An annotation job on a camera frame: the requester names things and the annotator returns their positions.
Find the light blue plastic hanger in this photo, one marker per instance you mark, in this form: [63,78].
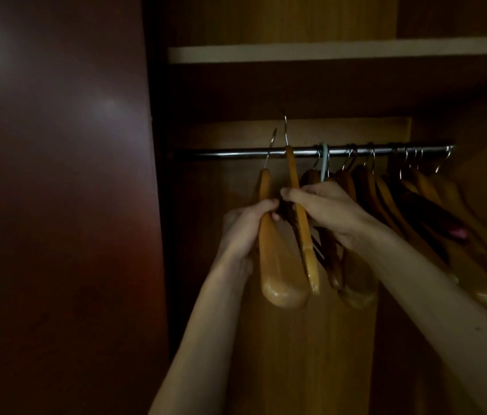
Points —
[324,162]

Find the chrome wardrobe rail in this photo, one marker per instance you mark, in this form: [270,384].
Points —
[235,153]

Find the person's right hand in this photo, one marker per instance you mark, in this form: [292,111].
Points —
[334,207]

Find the wide wooden clothes hanger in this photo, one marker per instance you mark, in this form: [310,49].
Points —
[278,272]

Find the person's right fingers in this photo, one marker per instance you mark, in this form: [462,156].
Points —
[308,195]

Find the dark red wardrobe door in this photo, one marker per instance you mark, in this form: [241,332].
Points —
[62,211]

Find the person's right forearm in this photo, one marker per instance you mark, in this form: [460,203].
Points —
[433,306]

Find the wardrobe shelf board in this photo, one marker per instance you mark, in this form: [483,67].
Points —
[338,49]

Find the person's left forearm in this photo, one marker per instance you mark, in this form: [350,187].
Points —
[200,341]

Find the thin wooden clothes hanger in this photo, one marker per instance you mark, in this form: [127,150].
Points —
[308,250]

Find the person's left fingers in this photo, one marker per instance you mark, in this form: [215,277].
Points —
[252,211]

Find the pink clip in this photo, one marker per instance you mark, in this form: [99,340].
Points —
[458,232]

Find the row of wooden hangers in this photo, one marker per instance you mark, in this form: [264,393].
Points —
[464,263]

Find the person's left hand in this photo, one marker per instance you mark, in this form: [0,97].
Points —
[237,233]

